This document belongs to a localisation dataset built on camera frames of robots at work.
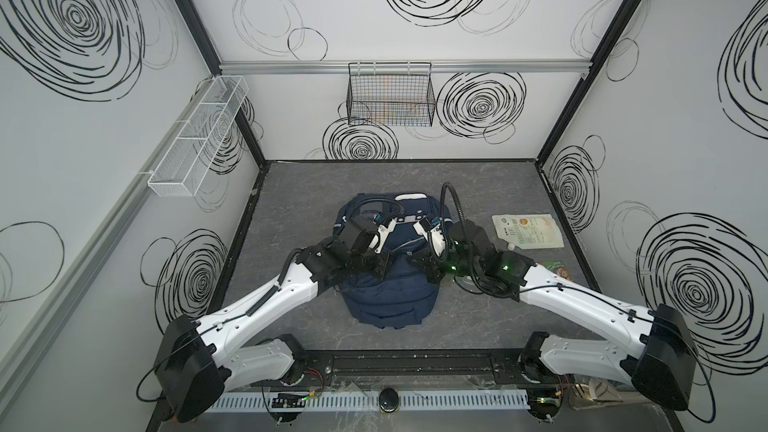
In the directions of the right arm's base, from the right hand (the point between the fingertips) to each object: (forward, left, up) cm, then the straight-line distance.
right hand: (405, 263), depth 72 cm
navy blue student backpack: (-5, +1, -7) cm, 9 cm away
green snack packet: (+9, -48, -19) cm, 52 cm away
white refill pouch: (+21, -42, -19) cm, 51 cm away
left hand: (+3, +2, -2) cm, 4 cm away
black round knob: (-26, +4, -10) cm, 28 cm away
